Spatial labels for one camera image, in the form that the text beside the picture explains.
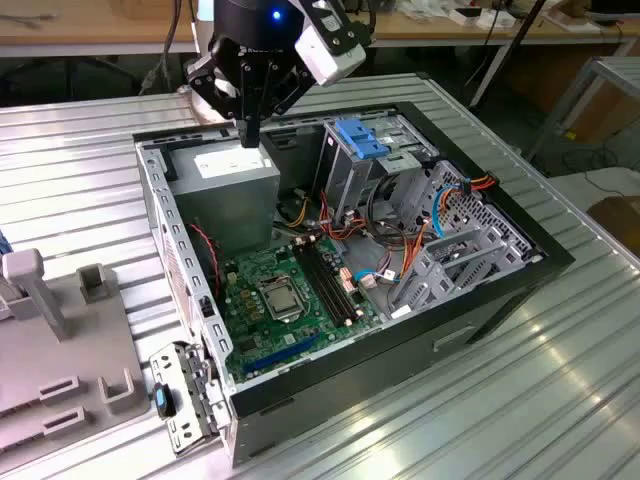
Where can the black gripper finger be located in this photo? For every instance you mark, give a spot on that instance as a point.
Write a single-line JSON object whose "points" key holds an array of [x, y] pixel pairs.
{"points": [[200, 75], [287, 87]]}

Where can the metal disk bay cage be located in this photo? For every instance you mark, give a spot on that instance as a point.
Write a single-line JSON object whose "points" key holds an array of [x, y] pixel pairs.
{"points": [[442, 282]]}

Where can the blue plastic drive latch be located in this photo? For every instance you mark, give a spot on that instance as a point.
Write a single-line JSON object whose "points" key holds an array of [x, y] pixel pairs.
{"points": [[361, 144]]}

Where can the metal optical drive cage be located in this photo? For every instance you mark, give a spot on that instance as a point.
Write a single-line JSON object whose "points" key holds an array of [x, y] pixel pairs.
{"points": [[345, 185]]}

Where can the long wooden desk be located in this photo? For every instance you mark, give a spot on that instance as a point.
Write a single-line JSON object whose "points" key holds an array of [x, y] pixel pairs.
{"points": [[75, 25]]}

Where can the grey power supply unit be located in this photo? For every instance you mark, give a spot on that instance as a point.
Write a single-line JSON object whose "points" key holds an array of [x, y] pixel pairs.
{"points": [[225, 210]]}

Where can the black RAM slot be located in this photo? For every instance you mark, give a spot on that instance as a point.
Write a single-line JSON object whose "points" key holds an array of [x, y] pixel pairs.
{"points": [[331, 280], [324, 280], [338, 280], [317, 280]]}

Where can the black case fan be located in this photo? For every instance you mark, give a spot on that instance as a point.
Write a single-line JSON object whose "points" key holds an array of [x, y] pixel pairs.
{"points": [[214, 282]]}

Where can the silver CPU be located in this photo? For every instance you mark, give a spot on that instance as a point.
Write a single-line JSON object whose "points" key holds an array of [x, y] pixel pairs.
{"points": [[281, 303]]}

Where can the green motherboard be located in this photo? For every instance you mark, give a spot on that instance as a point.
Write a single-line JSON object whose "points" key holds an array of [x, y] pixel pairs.
{"points": [[300, 340]]}

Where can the blue expansion slot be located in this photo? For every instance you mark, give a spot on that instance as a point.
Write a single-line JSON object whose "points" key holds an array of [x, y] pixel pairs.
{"points": [[282, 355]]}

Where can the grey plastic parts rack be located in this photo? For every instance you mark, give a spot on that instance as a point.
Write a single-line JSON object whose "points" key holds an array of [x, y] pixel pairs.
{"points": [[75, 345]]}

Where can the black open PC case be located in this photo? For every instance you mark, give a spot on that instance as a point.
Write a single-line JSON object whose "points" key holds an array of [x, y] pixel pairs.
{"points": [[350, 380]]}

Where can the brown cardboard box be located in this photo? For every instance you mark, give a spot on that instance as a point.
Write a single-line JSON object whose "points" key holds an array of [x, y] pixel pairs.
{"points": [[610, 112], [617, 220]]}

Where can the grey metal side table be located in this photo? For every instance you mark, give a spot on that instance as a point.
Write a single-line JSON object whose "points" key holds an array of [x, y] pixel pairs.
{"points": [[620, 65]]}

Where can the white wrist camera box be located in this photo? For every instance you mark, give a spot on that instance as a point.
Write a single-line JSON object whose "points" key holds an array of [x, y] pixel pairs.
{"points": [[330, 62]]}

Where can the metal expansion slot bracket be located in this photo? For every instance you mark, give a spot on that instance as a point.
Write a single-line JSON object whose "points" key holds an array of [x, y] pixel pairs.
{"points": [[182, 395]]}

